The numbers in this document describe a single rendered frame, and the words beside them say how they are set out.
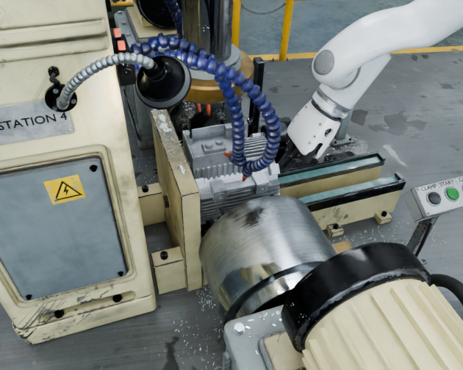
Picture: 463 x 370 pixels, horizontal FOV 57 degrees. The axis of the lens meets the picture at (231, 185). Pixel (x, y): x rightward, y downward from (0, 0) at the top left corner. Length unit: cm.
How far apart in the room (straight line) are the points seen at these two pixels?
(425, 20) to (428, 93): 115
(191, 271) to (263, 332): 42
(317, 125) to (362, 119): 80
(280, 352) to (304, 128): 51
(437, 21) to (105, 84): 57
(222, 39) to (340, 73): 23
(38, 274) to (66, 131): 33
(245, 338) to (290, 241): 19
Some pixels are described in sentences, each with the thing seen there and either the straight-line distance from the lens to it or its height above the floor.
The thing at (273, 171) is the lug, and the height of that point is 108.
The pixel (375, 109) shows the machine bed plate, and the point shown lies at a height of 80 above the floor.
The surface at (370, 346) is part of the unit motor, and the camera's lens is 47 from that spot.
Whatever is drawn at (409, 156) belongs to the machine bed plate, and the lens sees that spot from 161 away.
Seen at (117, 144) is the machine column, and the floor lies 132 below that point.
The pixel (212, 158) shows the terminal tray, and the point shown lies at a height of 113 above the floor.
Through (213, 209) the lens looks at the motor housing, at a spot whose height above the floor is 102.
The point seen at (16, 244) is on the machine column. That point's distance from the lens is 82.
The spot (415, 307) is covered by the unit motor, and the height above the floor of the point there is 135.
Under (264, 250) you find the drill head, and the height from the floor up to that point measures 116.
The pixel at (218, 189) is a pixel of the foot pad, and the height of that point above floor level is 108.
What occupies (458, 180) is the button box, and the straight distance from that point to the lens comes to 112.
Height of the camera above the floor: 174
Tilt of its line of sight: 44 degrees down
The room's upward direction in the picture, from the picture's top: 3 degrees clockwise
